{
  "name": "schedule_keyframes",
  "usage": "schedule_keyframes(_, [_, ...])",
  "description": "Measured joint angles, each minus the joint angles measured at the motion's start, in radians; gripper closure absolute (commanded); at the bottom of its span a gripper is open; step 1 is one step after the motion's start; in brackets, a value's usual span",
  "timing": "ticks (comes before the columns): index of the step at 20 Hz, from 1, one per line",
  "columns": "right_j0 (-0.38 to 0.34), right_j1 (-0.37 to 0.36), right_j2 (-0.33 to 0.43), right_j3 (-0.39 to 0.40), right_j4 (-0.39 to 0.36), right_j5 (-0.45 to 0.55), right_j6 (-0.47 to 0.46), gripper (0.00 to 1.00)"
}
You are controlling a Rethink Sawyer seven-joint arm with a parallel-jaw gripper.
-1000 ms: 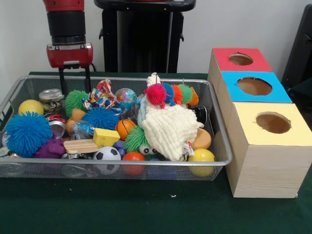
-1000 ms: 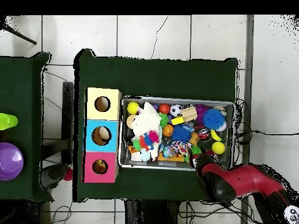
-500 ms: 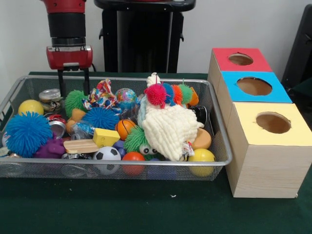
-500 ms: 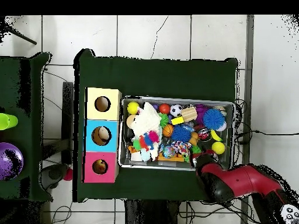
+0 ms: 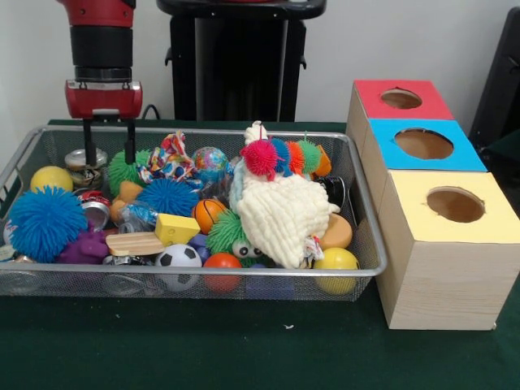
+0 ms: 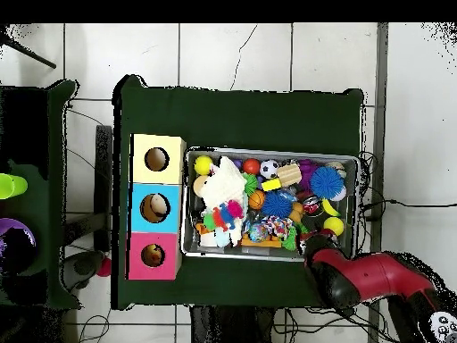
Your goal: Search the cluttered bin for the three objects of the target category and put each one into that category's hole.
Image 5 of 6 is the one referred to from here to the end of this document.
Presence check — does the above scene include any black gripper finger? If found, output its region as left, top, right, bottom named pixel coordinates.
left=123, top=119, right=137, bottom=165
left=82, top=118, right=98, bottom=167

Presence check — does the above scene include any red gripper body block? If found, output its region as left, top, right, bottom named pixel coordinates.
left=64, top=79, right=143, bottom=121

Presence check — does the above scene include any colourful patterned cloth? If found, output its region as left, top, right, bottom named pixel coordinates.
left=136, top=130, right=198, bottom=184

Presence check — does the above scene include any multicolour spiky caterpillar toy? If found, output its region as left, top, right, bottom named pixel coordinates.
left=239, top=130, right=332, bottom=182

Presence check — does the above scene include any cream waffle cloth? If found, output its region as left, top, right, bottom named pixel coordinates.
left=235, top=120, right=341, bottom=269

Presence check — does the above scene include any shallow clear mesh bin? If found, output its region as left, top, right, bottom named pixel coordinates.
left=0, top=126, right=388, bottom=301

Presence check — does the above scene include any wooden box with three holes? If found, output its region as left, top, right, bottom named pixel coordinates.
left=346, top=79, right=509, bottom=332

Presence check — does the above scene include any silver can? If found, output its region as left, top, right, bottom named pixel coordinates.
left=63, top=147, right=109, bottom=190

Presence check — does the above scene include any plain green spiky ball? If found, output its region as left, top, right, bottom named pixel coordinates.
left=107, top=149, right=154, bottom=196

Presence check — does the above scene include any tan bear plush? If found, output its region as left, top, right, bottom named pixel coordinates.
left=108, top=180, right=144, bottom=224

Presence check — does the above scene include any small blue spiky ball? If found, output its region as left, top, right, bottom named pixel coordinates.
left=136, top=178, right=200, bottom=217

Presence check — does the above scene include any globe print ball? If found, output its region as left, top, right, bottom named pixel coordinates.
left=191, top=145, right=229, bottom=184

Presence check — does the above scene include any large blue spiky ball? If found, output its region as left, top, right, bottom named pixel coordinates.
left=7, top=185, right=89, bottom=263

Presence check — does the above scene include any small basketball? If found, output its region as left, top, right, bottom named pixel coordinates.
left=191, top=198, right=228, bottom=236

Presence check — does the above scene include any small soccer ball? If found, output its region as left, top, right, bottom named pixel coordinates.
left=154, top=243, right=203, bottom=293

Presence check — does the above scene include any dark green table cloth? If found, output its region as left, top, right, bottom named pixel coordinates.
left=481, top=129, right=520, bottom=188
left=0, top=118, right=520, bottom=390

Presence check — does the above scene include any black chair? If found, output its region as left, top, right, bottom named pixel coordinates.
left=469, top=6, right=520, bottom=143

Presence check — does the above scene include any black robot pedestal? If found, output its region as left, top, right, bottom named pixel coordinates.
left=156, top=0, right=328, bottom=123

